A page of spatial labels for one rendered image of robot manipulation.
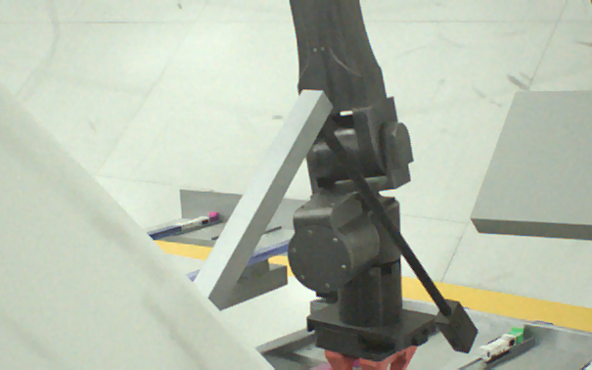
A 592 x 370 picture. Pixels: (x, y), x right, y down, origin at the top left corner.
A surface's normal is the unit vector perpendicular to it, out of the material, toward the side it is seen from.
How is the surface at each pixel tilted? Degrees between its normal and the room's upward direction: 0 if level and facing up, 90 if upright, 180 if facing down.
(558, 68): 0
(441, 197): 0
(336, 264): 49
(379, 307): 64
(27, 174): 90
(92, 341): 90
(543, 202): 0
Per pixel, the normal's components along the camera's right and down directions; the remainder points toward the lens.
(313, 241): -0.47, 0.21
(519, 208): -0.45, -0.60
